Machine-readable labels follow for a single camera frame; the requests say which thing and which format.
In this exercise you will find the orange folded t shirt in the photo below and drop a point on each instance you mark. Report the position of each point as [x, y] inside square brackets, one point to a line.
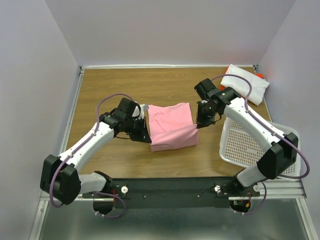
[260, 75]

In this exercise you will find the white plastic laundry basket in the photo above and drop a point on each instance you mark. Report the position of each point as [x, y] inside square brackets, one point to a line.
[239, 148]

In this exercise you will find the white folded t shirt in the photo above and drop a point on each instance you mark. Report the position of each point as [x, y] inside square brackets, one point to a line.
[254, 97]

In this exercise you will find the pink t shirt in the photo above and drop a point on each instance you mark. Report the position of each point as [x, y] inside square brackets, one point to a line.
[172, 127]

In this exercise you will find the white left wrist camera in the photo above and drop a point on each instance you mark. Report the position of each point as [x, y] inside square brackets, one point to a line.
[139, 112]

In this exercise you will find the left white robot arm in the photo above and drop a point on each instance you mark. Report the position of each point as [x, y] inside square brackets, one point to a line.
[61, 177]

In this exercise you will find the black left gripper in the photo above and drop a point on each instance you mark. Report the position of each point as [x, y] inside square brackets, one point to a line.
[139, 137]

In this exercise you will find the aluminium frame rail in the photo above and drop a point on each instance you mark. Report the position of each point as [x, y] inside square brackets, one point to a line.
[283, 215]

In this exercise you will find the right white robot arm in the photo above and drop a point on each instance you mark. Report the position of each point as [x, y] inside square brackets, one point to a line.
[280, 149]

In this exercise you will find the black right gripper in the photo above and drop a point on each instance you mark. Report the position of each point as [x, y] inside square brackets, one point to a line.
[201, 120]

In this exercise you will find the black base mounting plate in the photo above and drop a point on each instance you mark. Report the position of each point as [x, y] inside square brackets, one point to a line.
[180, 192]

